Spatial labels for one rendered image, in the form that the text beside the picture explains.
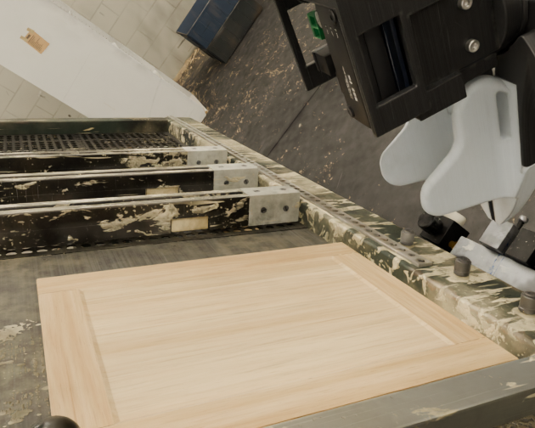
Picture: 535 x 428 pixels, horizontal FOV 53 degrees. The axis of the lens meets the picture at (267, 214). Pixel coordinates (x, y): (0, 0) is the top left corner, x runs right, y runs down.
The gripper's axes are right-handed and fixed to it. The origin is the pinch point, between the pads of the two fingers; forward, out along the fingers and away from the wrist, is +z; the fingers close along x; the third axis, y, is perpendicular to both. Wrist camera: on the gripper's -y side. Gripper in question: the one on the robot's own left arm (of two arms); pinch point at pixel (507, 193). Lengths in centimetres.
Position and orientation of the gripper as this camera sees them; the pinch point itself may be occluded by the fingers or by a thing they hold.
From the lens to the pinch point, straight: 30.2
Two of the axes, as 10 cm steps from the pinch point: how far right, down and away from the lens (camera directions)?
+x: 3.1, 4.4, -8.4
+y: -8.8, 4.7, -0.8
